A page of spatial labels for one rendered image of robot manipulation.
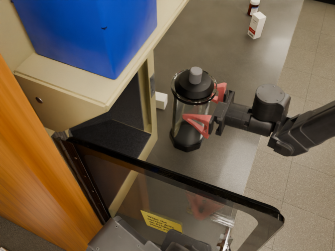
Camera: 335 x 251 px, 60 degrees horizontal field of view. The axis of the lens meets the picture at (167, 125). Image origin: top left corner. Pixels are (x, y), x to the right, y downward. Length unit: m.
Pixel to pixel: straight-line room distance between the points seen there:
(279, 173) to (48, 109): 1.82
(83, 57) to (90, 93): 0.04
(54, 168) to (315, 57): 2.77
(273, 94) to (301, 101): 1.86
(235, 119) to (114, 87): 0.44
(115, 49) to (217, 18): 1.16
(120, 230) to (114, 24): 0.20
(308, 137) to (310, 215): 1.39
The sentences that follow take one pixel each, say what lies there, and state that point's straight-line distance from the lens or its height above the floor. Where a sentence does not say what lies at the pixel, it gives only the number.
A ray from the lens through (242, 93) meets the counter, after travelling 1.09.
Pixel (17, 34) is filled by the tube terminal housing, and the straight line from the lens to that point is 0.34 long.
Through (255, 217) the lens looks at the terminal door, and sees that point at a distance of 0.38.
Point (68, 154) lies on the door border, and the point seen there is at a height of 1.35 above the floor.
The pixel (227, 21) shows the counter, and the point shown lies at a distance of 1.41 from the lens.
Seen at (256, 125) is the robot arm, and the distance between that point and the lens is 0.69.
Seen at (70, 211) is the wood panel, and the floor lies 1.39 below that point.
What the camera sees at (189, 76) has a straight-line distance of 0.66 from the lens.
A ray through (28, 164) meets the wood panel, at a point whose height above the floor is 1.51.
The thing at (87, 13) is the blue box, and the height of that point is 1.58.
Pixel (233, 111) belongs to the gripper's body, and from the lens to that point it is 0.69.
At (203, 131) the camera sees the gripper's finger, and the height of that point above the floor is 1.15.
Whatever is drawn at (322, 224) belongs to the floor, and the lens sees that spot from 2.02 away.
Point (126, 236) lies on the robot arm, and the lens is 0.32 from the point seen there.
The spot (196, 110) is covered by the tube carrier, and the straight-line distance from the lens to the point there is 0.69.
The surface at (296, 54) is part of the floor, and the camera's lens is 2.91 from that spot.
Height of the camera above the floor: 1.72
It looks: 54 degrees down
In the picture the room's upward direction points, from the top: straight up
